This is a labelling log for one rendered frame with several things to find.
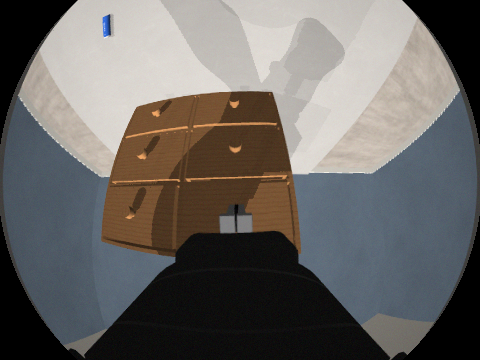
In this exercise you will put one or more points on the blue battery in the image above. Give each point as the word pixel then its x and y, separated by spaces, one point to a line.
pixel 106 26

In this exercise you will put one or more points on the small brown wooden chest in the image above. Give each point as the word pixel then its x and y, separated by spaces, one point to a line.
pixel 184 182

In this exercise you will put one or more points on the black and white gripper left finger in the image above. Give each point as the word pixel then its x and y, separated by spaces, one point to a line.
pixel 228 221

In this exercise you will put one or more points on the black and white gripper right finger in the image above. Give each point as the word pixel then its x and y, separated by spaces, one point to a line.
pixel 244 220

